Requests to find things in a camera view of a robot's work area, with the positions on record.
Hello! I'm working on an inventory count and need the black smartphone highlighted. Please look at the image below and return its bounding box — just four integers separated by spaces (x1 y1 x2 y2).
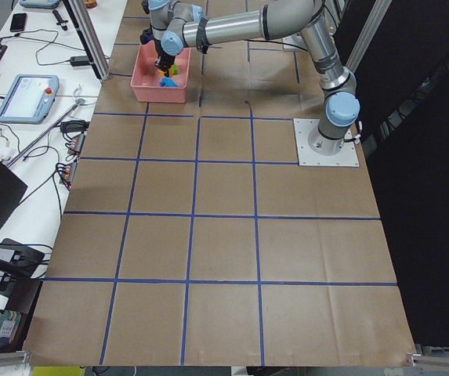
9 13 27 33

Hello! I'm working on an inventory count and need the black power adapter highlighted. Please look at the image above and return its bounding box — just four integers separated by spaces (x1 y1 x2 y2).
69 56 89 67

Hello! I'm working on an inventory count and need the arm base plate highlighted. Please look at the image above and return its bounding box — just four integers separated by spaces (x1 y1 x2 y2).
293 118 360 168

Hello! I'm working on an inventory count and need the yellow toy block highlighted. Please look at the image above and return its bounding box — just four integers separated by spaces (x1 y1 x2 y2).
158 70 171 78

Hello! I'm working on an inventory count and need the pink plastic box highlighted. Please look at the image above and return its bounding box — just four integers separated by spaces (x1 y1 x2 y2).
131 42 191 103

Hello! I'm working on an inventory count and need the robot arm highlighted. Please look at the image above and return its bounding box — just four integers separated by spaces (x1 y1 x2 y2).
141 0 360 156

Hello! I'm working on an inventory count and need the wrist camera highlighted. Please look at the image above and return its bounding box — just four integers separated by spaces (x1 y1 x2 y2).
139 27 154 45

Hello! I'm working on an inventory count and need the metal rod tool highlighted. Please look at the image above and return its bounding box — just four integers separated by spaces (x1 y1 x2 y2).
5 98 85 168

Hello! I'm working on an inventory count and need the blue toy block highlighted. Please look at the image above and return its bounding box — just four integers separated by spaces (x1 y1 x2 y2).
159 77 179 88

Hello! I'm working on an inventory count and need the aluminium frame post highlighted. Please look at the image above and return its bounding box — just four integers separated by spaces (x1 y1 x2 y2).
63 0 110 82

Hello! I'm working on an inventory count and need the blue teach pendant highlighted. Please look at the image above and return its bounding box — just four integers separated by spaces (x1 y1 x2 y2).
0 74 60 125

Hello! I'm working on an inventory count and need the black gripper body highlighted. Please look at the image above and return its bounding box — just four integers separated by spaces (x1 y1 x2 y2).
154 39 175 71

